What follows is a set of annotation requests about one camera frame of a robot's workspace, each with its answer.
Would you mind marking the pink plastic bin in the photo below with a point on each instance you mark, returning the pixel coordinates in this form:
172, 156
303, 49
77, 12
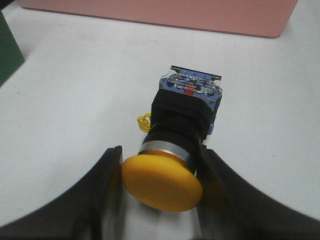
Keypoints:
261, 18

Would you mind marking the green cube middle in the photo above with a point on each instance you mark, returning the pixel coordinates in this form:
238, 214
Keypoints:
11, 57

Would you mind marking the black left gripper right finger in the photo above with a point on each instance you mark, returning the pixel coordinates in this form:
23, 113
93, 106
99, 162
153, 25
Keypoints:
233, 209

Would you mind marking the yellow push button switch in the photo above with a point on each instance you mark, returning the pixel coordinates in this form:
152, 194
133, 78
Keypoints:
183, 113

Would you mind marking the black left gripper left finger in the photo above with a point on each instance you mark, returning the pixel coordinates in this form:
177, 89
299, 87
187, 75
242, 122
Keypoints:
90, 210

